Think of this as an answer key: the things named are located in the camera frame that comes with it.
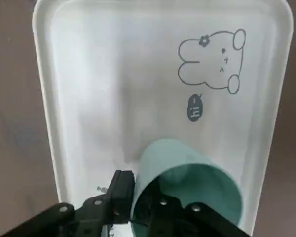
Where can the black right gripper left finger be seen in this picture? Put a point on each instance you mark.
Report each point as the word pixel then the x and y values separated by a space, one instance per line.
pixel 119 190

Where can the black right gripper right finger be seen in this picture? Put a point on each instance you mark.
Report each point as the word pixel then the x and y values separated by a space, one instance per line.
pixel 167 217

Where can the small green cup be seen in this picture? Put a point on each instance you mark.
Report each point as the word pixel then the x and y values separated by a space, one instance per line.
pixel 177 158

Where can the white tray with rabbit print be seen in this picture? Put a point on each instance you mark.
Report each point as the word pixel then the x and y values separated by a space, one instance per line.
pixel 113 74

